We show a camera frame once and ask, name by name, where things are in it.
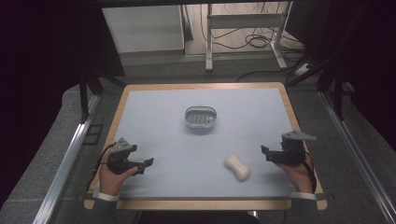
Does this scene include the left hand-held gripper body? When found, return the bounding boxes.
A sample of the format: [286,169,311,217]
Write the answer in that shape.
[106,137,143,175]

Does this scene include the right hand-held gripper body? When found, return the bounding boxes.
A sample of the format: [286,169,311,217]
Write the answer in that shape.
[269,130,318,166]

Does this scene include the person's left hand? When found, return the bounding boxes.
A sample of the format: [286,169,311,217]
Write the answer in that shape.
[98,151,140,197]

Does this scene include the person's right hand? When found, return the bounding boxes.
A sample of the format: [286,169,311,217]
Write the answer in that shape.
[275,154,316,194]

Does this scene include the white soap bar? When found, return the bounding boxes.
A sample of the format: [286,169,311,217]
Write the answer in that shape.
[223,152,252,182]

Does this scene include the light blue table mat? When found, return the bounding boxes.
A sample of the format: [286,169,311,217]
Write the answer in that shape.
[116,87,297,201]

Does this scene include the white soap dish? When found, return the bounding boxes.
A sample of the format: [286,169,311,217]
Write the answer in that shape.
[184,105,219,130]

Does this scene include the black metal stand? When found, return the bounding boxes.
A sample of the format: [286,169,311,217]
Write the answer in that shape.
[78,72,126,124]
[285,54,347,121]

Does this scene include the white power strip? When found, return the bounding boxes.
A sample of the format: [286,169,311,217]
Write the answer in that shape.
[293,63,313,77]

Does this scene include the black curtain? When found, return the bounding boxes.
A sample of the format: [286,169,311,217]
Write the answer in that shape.
[284,0,396,153]
[0,0,125,209]

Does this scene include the white cabinet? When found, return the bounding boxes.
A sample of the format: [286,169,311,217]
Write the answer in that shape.
[101,5,186,54]

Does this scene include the left hand-held gripper cable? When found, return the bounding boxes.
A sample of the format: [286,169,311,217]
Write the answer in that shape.
[86,143,117,191]

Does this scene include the hand-held gripper cable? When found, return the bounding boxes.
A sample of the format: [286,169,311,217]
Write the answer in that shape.
[302,150,318,193]
[86,143,117,191]

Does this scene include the right hand-held gripper cable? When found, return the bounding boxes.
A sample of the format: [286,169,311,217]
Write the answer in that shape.
[302,150,318,193]

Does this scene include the black floor bracket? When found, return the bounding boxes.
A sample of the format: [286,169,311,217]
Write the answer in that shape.
[82,123,105,146]

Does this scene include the aluminium rail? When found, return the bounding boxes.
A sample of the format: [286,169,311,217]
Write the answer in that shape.
[32,92,101,224]
[319,91,396,224]

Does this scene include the black floor cables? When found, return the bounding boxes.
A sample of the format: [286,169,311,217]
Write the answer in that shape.
[200,2,304,54]

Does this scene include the white metal desk frame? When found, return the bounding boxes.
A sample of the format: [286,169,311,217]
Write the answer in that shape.
[205,1,294,73]

